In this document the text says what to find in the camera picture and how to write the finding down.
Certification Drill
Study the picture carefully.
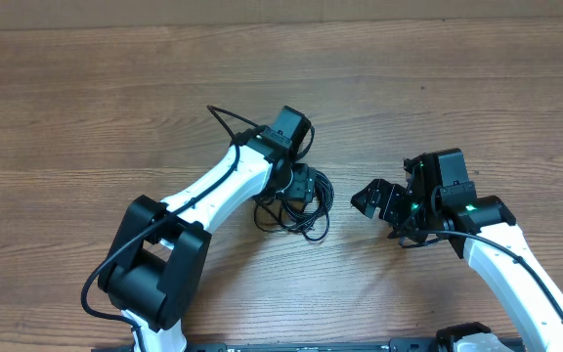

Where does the black USB cable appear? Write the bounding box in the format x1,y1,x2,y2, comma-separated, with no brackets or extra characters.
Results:
252,165,335,243

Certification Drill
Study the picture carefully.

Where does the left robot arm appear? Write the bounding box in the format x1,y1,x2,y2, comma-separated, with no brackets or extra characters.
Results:
88,107,314,351

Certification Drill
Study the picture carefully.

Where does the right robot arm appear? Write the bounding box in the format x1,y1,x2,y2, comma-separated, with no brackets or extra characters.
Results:
351,149,563,351

